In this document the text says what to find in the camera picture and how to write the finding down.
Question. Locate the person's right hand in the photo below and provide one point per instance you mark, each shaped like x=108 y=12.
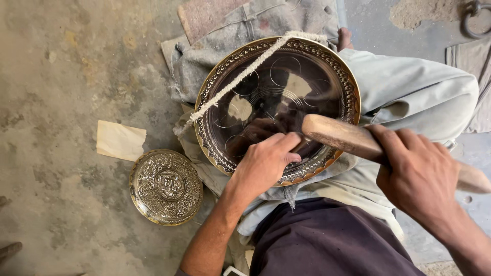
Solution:
x=418 y=180

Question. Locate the person's left hand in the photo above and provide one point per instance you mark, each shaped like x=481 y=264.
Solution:
x=261 y=165

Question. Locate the small metal chisel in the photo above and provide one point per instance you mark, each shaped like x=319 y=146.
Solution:
x=303 y=145

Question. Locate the wooden mallet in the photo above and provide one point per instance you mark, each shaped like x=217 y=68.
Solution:
x=337 y=136

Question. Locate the large engraved brass tray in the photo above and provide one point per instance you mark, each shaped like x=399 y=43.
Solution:
x=276 y=96

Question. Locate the person's light grey trousers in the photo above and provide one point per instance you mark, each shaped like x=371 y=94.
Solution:
x=406 y=92

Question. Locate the small engraved silver plate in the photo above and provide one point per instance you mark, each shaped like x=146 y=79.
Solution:
x=165 y=186

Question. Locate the person's dark shirt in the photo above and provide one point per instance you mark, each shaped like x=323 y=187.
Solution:
x=326 y=241

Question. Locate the white object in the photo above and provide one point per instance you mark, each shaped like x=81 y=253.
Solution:
x=234 y=271

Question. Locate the grey folded cloth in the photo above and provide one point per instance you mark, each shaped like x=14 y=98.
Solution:
x=473 y=84

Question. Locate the piece of beige paper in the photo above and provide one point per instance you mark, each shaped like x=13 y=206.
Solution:
x=121 y=140

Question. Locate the dusty grey denim cloth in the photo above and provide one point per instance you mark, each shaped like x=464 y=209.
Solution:
x=268 y=23

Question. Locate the person's foot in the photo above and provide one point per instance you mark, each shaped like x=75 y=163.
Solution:
x=344 y=38

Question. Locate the reddish stone block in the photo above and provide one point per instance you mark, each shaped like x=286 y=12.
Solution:
x=203 y=17

